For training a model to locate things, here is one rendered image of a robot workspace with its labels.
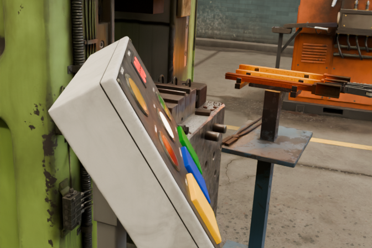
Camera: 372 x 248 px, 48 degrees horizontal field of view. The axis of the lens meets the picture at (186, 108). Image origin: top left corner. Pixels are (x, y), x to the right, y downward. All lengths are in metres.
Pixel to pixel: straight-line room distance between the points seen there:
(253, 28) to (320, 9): 4.27
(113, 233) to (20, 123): 0.36
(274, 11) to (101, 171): 8.34
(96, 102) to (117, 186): 0.10
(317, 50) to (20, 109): 4.00
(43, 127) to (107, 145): 0.46
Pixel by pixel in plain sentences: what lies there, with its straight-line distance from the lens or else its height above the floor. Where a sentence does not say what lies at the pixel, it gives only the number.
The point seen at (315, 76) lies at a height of 0.96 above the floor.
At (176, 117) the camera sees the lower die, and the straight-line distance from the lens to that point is 1.15.
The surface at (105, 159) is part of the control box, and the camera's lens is 0.47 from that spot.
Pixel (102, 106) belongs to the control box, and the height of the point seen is 1.17.
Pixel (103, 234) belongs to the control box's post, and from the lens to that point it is 0.71.
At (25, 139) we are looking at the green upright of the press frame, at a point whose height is 0.96.
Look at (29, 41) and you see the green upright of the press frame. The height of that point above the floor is 1.17.
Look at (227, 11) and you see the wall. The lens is 8.89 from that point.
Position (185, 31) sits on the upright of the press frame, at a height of 1.12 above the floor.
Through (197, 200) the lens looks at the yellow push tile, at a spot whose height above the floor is 1.04.
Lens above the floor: 1.30
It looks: 17 degrees down
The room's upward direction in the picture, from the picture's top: 3 degrees clockwise
